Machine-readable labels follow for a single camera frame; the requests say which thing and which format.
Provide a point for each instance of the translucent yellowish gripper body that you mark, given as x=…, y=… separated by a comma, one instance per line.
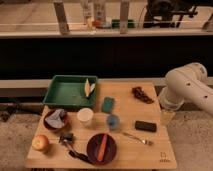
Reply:
x=166, y=116

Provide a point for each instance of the peeled yellow banana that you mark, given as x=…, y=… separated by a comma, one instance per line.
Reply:
x=88, y=88

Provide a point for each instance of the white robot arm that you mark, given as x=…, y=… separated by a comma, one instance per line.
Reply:
x=185, y=83

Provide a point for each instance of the blue plastic cup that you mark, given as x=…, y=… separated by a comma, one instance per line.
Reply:
x=113, y=122

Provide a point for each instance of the white plastic cup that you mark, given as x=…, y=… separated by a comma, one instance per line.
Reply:
x=85, y=116

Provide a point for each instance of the black rectangular box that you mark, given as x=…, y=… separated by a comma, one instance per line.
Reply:
x=145, y=126

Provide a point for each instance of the dark red grapes bunch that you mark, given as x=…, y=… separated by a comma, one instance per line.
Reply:
x=139, y=93

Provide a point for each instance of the teal green sponge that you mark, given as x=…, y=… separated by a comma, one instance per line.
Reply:
x=107, y=105

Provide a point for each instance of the orange carrot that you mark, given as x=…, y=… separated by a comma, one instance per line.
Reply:
x=102, y=148

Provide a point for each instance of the dark purple plate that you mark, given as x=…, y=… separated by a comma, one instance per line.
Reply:
x=93, y=146

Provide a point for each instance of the dark red bowl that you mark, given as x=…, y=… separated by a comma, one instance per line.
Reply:
x=65, y=119

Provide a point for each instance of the small black toy car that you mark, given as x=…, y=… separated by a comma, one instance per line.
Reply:
x=66, y=137

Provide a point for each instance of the green plastic tray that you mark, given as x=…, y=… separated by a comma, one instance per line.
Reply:
x=67, y=91

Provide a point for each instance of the black machine in background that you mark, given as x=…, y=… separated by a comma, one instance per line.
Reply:
x=167, y=13

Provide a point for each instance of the crumpled grey white cloth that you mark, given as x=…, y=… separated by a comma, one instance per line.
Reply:
x=55, y=118

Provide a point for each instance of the red yellow apple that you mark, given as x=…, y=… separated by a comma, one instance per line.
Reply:
x=40, y=143

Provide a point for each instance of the black handled tool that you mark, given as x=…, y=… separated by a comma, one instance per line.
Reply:
x=72, y=152

